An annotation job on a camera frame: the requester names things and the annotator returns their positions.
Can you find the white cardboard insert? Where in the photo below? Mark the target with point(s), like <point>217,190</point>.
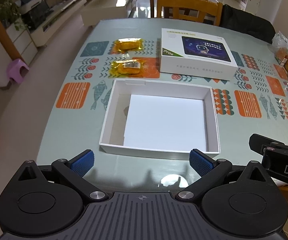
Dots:
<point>166,122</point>

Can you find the black jacket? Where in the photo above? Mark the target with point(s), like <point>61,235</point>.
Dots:
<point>246,22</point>

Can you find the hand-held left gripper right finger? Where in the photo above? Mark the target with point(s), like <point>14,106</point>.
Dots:
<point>201,162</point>

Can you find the white low platform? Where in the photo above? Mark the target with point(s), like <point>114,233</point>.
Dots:
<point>104,10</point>

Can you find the yellow snack packet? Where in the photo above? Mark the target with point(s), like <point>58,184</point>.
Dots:
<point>126,68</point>
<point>128,45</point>

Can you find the white cardboard box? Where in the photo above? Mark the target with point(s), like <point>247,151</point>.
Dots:
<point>116,120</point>

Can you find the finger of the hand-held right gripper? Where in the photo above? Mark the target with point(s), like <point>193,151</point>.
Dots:
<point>261,142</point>

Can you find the white drawer cabinet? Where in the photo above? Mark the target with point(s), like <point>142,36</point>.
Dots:
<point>16,45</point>

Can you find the purple plastic stool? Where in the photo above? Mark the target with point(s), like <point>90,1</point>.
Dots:
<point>17,67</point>

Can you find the white television stand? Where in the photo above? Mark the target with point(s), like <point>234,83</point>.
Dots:
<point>59,17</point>

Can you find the green potted plant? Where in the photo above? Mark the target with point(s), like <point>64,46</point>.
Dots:
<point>5,10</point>

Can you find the black printer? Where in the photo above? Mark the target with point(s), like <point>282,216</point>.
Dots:
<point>37,13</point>

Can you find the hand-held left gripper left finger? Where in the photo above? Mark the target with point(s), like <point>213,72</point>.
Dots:
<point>82,163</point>

